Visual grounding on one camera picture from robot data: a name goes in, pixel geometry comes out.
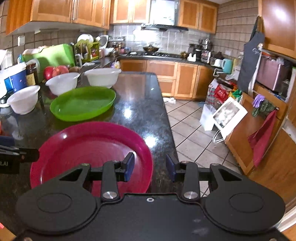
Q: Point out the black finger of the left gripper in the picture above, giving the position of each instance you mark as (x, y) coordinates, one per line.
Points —
(10, 152)

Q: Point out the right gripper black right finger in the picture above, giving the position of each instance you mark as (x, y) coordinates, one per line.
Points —
(186, 172)

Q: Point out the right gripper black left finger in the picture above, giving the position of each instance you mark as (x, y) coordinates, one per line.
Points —
(114, 172)

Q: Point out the magenta plastic plate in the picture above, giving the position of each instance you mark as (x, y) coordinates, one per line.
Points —
(94, 143)

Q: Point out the near white ribbed bowl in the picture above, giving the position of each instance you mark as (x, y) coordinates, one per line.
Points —
(24, 101)

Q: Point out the white ribbed bowl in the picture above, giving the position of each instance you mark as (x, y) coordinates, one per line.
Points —
(102, 77)
(24, 101)
(63, 83)

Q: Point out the green plastic plate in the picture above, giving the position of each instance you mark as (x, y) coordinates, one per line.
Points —
(82, 103)

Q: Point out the middle white ribbed bowl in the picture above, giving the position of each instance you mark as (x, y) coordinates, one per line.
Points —
(63, 83)

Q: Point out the red hanging cloth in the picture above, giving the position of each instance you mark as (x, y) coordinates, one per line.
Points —
(259, 140)

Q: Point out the blue paper cup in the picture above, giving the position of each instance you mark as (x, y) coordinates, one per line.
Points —
(15, 77)

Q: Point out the red apple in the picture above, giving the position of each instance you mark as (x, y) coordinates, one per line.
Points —
(48, 72)

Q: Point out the dark glass sauce jar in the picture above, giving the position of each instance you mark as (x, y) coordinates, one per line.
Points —
(31, 74)

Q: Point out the reddish pomegranate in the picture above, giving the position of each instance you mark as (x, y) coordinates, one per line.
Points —
(59, 70)

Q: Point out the far white ribbed bowl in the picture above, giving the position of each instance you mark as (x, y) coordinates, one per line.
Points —
(102, 77)

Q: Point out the green cutting board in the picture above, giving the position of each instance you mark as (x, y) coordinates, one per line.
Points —
(54, 55)

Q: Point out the teal electric kettle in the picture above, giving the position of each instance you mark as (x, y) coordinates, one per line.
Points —
(227, 65)

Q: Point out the black wok on stove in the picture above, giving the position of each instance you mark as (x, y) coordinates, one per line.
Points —
(150, 49)

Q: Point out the dark hanging apron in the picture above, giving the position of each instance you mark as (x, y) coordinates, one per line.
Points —
(251, 58)

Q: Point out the range hood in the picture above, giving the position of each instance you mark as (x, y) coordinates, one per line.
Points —
(164, 16)

